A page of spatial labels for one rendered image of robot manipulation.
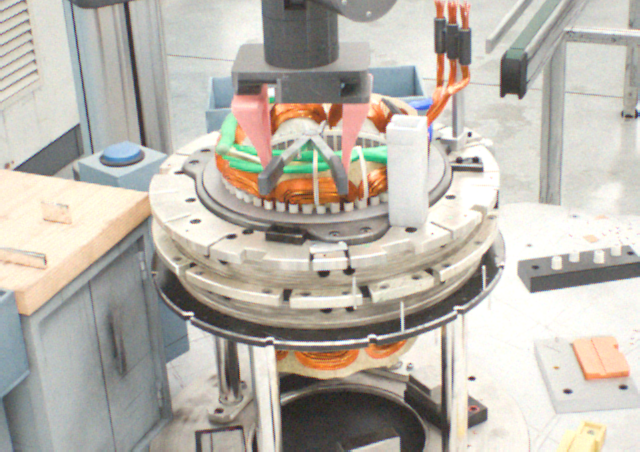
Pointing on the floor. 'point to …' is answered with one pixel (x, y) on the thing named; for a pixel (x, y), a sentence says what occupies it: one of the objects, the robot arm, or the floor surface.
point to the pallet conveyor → (510, 76)
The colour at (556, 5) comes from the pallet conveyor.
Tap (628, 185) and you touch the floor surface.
